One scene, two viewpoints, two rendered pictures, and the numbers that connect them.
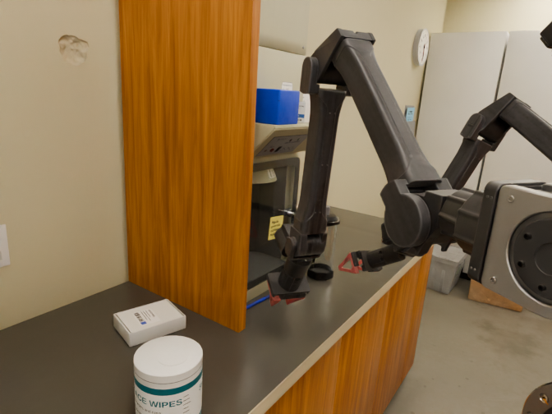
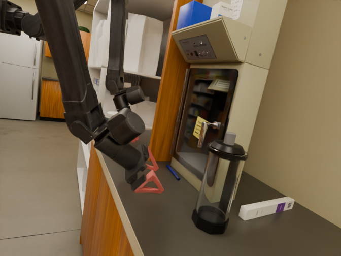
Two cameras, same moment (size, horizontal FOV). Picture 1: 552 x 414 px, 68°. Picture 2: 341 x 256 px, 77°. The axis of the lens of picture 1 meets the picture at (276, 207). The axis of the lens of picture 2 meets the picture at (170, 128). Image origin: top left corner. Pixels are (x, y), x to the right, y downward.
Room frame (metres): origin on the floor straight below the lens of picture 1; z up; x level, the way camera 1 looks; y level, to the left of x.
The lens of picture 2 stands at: (1.56, -0.75, 1.30)
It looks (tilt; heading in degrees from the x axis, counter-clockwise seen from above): 11 degrees down; 118
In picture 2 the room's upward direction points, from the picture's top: 11 degrees clockwise
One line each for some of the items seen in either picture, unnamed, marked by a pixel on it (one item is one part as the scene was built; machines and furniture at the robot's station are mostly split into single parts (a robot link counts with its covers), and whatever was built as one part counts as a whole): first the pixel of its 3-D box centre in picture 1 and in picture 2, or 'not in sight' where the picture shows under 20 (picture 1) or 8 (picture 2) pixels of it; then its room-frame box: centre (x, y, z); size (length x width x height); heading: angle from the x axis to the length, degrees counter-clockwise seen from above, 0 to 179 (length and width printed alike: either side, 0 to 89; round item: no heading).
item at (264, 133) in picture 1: (288, 139); (202, 44); (1.23, -0.02, 1.46); 0.32 x 0.12 x 0.10; 146
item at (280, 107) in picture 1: (273, 106); (195, 20); (1.16, 0.02, 1.56); 0.10 x 0.10 x 0.09; 56
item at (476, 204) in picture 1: (484, 223); (19, 19); (0.49, -0.26, 1.45); 0.09 x 0.08 x 0.12; 115
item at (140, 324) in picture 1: (149, 320); not in sight; (1.01, 0.33, 0.96); 0.16 x 0.12 x 0.04; 131
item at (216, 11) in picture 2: (303, 112); (221, 16); (1.29, -0.07, 1.54); 0.05 x 0.05 x 0.06; 49
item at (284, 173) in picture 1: (269, 222); (198, 121); (1.26, 0.02, 1.19); 0.30 x 0.01 x 0.40; 146
